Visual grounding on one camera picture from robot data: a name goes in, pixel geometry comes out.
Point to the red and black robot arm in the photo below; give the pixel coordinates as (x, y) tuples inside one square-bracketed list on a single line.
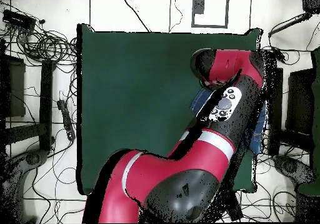
[(200, 159)]

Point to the grey stand leg round foot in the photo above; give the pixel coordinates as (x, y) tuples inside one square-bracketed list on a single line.
[(32, 157), (290, 166)]

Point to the black power adapter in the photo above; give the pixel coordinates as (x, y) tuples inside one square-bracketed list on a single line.
[(279, 55)]

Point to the grey tape square outline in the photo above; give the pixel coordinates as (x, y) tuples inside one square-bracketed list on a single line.
[(227, 11)]

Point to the black power strip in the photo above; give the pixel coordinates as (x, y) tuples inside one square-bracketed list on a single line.
[(236, 209), (66, 120)]

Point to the grey floor socket plate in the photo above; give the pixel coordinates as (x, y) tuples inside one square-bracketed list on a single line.
[(199, 6)]

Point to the black hub box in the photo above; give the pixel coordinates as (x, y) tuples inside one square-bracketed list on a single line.
[(18, 20)]

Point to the blue denim jeans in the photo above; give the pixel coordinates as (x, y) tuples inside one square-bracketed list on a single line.
[(200, 98)]

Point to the dark green table cloth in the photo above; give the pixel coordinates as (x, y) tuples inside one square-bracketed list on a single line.
[(120, 83)]

